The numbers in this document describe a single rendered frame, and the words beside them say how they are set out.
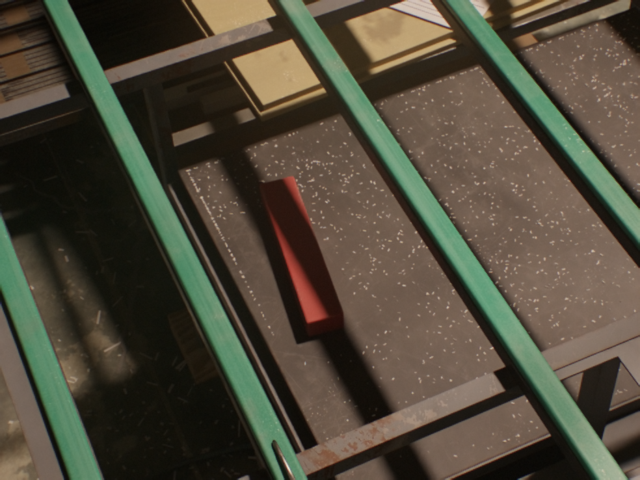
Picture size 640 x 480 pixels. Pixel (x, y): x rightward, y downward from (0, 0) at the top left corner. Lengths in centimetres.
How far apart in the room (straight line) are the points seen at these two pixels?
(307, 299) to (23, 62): 112
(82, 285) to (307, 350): 98
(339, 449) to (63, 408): 35
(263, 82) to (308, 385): 62
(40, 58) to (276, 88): 76
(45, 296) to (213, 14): 78
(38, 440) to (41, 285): 127
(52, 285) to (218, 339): 125
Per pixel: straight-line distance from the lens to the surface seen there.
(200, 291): 171
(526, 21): 245
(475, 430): 190
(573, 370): 165
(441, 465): 187
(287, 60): 233
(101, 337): 277
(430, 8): 242
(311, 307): 197
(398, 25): 239
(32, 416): 166
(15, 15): 300
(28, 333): 172
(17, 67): 288
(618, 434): 196
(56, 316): 283
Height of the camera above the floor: 222
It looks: 51 degrees down
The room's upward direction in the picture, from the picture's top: 3 degrees counter-clockwise
